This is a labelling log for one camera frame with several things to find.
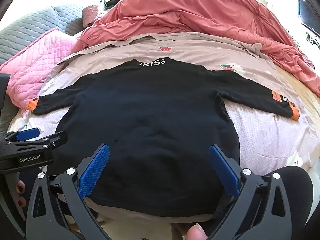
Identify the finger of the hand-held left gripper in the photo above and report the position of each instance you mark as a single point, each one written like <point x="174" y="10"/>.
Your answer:
<point x="56" y="138"/>
<point x="28" y="133"/>

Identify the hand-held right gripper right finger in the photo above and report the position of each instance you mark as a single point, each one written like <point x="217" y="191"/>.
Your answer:
<point x="225" y="172"/>

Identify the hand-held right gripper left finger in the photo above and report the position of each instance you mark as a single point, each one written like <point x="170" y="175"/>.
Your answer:
<point x="93" y="172"/>

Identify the black t-shirt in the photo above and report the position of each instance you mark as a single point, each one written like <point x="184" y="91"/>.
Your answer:
<point x="150" y="117"/>

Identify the person's left hand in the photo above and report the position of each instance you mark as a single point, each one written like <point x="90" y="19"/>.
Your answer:
<point x="21" y="193"/>

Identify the person's right hand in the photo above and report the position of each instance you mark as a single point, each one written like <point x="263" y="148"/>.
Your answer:
<point x="197" y="233"/>

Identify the mauve printed quilt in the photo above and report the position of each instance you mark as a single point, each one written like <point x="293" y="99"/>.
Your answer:
<point x="262" y="130"/>

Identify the pink quilted blanket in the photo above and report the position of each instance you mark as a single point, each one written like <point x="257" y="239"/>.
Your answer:
<point x="32" y="62"/>

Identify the yellow bed sheet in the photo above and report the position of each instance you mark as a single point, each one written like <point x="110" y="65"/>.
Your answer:
<point x="308" y="101"/>

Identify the grey quilted pillow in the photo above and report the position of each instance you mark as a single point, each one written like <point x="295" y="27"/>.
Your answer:
<point x="30" y="22"/>

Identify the mauve quilted pillow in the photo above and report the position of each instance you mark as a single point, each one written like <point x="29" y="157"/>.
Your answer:
<point x="93" y="15"/>

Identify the dark green clothing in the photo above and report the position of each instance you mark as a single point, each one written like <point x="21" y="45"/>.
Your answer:
<point x="116" y="1"/>

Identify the coral red duvet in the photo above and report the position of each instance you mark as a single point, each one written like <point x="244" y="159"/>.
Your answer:
<point x="200" y="15"/>

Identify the black flat screen monitor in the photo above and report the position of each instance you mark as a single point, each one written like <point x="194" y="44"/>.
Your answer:
<point x="308" y="13"/>

